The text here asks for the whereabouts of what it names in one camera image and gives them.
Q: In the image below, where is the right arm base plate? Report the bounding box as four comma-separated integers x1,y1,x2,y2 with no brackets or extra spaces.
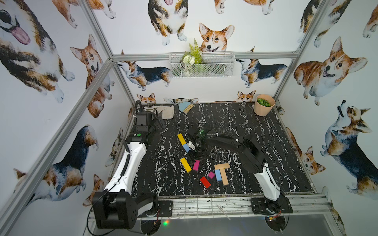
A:
250,195,293,216

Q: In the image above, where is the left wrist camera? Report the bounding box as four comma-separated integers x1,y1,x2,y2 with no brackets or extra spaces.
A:
134,100,153,133

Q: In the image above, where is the beige work glove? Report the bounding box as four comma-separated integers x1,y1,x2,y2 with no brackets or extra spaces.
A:
145,106,175,120

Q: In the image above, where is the pink pot with greens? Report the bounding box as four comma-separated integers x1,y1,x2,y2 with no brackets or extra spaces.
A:
254,94,276,116

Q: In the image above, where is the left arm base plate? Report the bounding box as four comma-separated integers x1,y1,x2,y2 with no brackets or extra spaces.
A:
154,200,173,218

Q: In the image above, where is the long natural wood block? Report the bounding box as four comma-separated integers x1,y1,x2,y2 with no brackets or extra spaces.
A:
214,163,230,170

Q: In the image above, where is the long yellow block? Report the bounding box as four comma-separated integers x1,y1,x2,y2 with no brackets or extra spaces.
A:
180,157,192,173

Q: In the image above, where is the small light blue block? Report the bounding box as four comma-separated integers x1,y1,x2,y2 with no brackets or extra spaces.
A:
183,144,191,153

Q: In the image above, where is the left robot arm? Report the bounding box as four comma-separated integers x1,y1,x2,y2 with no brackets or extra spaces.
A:
92,112,165,230

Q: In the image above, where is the red block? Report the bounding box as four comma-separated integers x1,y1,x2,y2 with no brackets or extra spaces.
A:
200,177,211,188

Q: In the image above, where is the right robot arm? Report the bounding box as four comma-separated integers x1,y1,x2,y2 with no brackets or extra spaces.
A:
185,130,285,207

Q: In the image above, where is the short yellow block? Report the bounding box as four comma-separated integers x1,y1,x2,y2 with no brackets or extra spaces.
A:
177,133,186,145

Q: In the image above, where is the small magenta block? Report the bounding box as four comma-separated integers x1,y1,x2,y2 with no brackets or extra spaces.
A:
208,172,215,179

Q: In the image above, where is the white wire basket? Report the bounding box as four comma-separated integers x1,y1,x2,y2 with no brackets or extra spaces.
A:
169,52,236,78

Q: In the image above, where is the light blue rectangular block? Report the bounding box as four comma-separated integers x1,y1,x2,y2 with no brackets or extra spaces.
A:
215,169,222,182

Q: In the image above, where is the green fern plant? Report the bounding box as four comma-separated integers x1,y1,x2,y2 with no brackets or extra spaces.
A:
181,39,204,77

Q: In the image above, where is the magenta rectangular block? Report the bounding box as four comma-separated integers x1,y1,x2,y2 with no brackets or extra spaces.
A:
193,160,200,171

